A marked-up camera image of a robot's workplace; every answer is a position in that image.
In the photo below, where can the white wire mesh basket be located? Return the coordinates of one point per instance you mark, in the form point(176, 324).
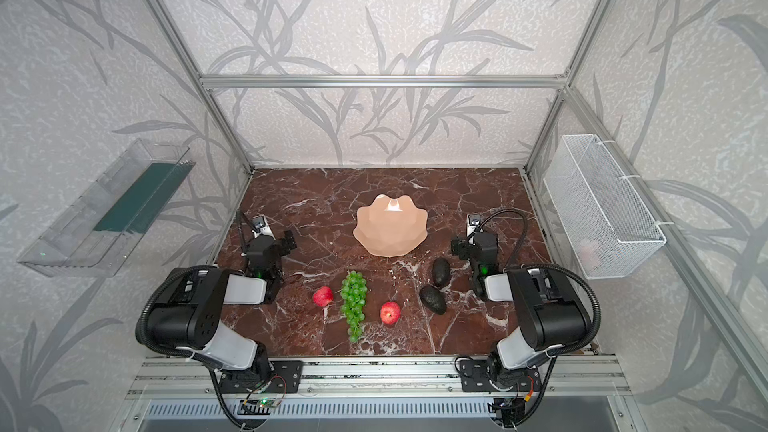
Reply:
point(596, 200)

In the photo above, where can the pink item in basket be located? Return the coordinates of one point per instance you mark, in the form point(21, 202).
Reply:
point(589, 255)

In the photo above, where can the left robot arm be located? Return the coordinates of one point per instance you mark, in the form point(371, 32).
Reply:
point(182, 317)

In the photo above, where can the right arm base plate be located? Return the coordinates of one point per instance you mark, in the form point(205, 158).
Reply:
point(486, 375)

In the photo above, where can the green grape bunch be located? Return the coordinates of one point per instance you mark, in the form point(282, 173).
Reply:
point(354, 294)

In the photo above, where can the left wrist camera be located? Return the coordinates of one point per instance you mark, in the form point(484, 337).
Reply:
point(260, 226)

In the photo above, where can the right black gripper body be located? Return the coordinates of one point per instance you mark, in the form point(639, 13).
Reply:
point(460, 248)

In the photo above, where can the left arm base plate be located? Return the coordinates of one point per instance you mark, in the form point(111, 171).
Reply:
point(279, 377)

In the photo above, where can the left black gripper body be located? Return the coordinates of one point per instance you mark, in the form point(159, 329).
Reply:
point(282, 243)

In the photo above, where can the pink scalloped fruit bowl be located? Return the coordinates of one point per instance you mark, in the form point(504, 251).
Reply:
point(391, 227)

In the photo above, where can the red apple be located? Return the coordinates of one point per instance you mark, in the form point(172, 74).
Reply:
point(323, 297)
point(390, 313)

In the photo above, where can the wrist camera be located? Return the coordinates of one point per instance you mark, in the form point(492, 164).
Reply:
point(260, 226)
point(473, 222)

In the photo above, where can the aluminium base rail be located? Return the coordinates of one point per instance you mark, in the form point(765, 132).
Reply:
point(382, 377)

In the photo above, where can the green circuit board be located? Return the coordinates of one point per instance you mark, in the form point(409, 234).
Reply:
point(260, 404)

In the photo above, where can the dark avocado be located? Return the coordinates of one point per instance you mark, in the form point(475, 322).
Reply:
point(433, 299)
point(441, 273)

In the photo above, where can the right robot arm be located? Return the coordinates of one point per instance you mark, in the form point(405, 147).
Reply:
point(556, 310)

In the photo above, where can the clear plastic wall tray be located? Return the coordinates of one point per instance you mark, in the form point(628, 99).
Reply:
point(95, 235)

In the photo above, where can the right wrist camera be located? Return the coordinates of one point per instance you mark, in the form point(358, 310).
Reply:
point(473, 222)

